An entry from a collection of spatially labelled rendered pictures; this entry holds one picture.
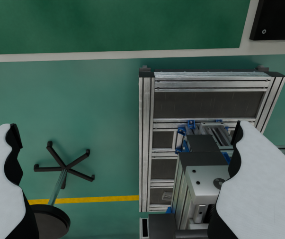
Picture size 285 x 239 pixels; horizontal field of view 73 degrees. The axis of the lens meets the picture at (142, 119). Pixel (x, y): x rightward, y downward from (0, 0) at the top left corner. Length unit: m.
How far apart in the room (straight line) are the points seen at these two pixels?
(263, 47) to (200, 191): 0.40
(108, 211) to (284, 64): 2.07
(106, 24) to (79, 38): 0.07
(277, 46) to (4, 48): 0.69
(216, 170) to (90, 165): 1.42
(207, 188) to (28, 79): 1.31
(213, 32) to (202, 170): 0.34
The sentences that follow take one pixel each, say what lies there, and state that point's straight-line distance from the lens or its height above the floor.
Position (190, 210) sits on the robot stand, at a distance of 0.54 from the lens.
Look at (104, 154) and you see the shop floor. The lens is 1.71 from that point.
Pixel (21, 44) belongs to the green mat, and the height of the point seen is 0.75.
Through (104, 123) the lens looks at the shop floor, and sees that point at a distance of 1.52.
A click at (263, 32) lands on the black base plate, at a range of 0.58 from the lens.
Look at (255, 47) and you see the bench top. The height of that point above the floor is 0.75.
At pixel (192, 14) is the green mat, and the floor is 0.75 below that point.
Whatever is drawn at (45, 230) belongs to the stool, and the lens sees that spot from 1.56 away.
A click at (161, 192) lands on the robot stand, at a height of 0.21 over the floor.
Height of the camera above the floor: 1.26
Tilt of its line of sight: 58 degrees down
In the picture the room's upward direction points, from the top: 176 degrees clockwise
